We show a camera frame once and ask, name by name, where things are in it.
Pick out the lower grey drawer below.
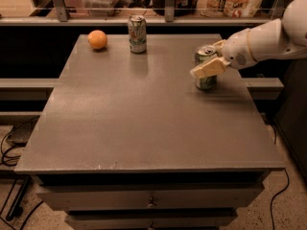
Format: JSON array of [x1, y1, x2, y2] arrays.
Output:
[[65, 209, 237, 230]]

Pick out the orange fruit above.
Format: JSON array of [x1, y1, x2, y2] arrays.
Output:
[[87, 30, 107, 50]]

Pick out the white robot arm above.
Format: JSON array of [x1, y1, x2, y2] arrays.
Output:
[[190, 0, 307, 79]]

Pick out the white green soda can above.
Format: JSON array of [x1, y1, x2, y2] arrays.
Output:
[[128, 15, 147, 54]]

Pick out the colourful snack bag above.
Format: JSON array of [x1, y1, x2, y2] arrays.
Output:
[[201, 0, 263, 18]]

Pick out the grey drawer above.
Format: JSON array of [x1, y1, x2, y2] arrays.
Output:
[[36, 183, 264, 212], [65, 209, 237, 230]]

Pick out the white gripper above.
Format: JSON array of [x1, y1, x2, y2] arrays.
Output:
[[190, 29, 257, 79]]

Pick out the black metal stand leg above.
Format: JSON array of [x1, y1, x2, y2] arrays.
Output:
[[5, 176, 31, 221]]

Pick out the grey metal shelf rail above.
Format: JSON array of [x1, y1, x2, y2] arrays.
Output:
[[0, 0, 303, 28]]

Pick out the black cable right floor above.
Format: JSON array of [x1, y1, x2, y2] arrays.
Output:
[[269, 168, 291, 230]]

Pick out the black cables left floor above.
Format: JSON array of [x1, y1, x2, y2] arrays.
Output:
[[0, 117, 40, 168]]

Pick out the black power adapter box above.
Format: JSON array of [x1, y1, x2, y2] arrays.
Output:
[[6, 124, 35, 147]]

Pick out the upper grey drawer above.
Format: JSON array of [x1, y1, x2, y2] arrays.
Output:
[[36, 183, 264, 212]]

